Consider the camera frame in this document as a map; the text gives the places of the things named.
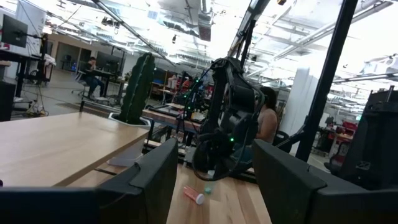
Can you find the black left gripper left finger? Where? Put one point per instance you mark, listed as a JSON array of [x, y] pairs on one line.
[[149, 193]]

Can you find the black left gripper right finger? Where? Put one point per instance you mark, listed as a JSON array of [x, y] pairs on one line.
[[280, 186]]

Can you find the orange medicine bottle white cap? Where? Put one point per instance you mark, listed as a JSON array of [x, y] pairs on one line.
[[193, 194]]

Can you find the black monitor on arm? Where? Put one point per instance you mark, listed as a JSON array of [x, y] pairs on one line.
[[14, 31]]

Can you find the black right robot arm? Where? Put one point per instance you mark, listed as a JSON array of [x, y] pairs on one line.
[[236, 96]]

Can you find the black office chair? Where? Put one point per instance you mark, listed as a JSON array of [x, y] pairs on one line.
[[281, 138]]

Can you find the person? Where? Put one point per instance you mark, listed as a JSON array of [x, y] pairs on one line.
[[267, 124], [91, 77]]

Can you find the wooden workbench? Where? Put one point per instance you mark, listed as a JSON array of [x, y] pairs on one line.
[[168, 118]]

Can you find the red tool cart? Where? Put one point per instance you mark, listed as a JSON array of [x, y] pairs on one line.
[[348, 127]]

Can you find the green cactus in white pot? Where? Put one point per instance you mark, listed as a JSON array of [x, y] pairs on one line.
[[136, 90]]

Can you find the black bulky equipment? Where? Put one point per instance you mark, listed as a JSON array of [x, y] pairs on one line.
[[373, 140]]

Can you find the brown floor mat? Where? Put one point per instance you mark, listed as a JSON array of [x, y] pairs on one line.
[[77, 107]]

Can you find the black rig slanted beam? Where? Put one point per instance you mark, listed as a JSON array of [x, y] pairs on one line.
[[252, 18]]

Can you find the black monitor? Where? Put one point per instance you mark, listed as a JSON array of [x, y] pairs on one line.
[[109, 62]]

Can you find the white cloth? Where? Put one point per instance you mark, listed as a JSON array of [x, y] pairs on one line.
[[49, 59]]

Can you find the black box cabinet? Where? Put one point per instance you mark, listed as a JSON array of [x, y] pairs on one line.
[[7, 102]]

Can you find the black standing desk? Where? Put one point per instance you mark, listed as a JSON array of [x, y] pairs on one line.
[[15, 56]]

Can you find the black rig upright post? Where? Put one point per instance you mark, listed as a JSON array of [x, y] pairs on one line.
[[325, 81]]

